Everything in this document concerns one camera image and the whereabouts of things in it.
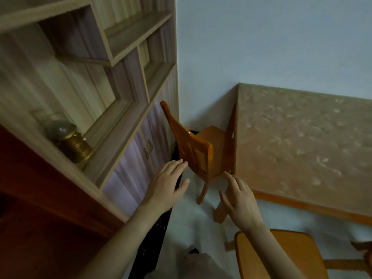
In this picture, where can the person's right hand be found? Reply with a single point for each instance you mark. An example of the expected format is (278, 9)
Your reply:
(244, 209)

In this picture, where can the person's left hand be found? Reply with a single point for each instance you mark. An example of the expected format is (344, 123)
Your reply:
(162, 191)

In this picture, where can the orange wooden chair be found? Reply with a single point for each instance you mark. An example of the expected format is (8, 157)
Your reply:
(197, 148)
(308, 258)

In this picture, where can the person's right forearm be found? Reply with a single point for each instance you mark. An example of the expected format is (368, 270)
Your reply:
(273, 255)

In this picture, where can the person's left forearm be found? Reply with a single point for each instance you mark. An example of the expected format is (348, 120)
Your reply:
(122, 246)

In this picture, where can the black and white shoe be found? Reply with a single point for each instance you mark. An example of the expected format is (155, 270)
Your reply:
(193, 251)

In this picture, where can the beige trousers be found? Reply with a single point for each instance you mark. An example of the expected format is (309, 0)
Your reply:
(197, 267)

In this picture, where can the wooden table with patterned cover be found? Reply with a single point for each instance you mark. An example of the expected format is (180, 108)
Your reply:
(305, 142)

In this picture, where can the glass globe brass base ornament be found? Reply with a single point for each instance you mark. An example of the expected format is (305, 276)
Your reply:
(72, 145)

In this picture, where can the dark red wooden door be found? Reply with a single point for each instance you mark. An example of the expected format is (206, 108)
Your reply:
(43, 229)

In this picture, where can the light wood shelf cabinet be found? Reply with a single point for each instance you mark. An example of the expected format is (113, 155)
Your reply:
(87, 84)

